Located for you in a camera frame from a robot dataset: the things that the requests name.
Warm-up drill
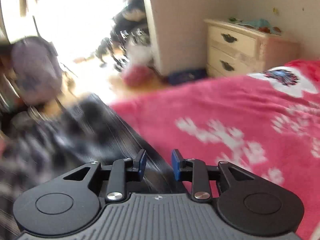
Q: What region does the cream bedside nightstand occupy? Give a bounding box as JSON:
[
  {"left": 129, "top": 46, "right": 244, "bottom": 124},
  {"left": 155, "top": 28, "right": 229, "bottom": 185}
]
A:
[{"left": 204, "top": 19, "right": 299, "bottom": 77}]

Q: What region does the lavender puffer jacket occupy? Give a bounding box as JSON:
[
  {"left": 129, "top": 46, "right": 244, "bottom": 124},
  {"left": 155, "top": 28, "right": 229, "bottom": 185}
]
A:
[{"left": 10, "top": 36, "right": 62, "bottom": 106}]

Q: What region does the red floral fleece blanket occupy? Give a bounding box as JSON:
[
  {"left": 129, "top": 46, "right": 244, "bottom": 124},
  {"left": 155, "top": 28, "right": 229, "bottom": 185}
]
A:
[{"left": 112, "top": 60, "right": 319, "bottom": 239}]

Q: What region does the pink plastic bag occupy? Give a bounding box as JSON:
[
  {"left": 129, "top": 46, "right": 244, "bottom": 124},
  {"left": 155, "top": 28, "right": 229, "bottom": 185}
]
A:
[{"left": 121, "top": 64, "right": 153, "bottom": 87}]

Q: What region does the black white plaid shirt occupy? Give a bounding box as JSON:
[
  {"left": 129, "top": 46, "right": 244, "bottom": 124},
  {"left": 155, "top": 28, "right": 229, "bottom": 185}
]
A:
[{"left": 1, "top": 94, "right": 186, "bottom": 239}]

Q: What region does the wheelchair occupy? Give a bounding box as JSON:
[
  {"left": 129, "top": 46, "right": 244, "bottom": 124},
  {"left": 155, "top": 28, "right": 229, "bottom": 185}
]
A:
[{"left": 95, "top": 0, "right": 150, "bottom": 72}]

